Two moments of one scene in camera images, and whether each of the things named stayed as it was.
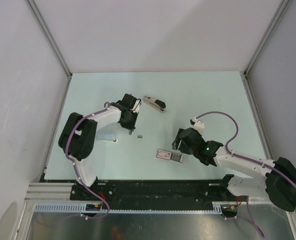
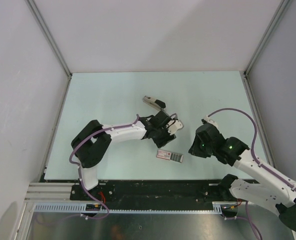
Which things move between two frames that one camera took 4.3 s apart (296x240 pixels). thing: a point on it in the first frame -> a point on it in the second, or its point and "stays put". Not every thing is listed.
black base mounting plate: [149, 194] stays put
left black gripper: [132, 126] -> [167, 138]
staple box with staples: [169, 156] stays put
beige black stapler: [154, 103] stays put
